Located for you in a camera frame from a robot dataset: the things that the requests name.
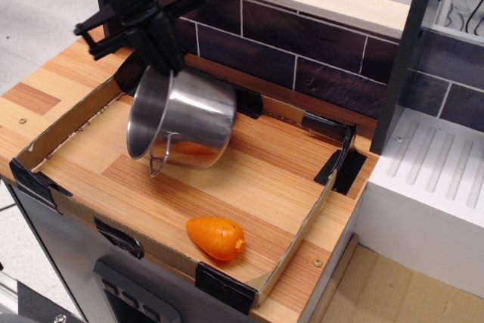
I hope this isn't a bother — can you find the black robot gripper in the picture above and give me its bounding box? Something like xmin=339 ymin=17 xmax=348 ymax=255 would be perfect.
xmin=74 ymin=0 xmax=207 ymax=75

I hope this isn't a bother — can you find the stainless steel pot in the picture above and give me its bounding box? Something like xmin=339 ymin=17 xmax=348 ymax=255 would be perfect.
xmin=126 ymin=67 xmax=237 ymax=176

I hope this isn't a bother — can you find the cardboard fence with black tape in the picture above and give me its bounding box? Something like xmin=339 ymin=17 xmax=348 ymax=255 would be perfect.
xmin=8 ymin=48 xmax=368 ymax=315

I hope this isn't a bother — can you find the orange plastic toy carrot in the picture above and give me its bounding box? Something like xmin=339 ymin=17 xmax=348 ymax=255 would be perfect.
xmin=186 ymin=216 xmax=246 ymax=262

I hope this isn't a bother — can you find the white toy sink drainboard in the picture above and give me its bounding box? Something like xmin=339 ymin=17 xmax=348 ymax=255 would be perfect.
xmin=355 ymin=109 xmax=483 ymax=297

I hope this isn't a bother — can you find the dark grey vertical post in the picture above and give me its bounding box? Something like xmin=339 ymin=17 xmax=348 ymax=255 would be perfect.
xmin=371 ymin=0 xmax=440 ymax=155

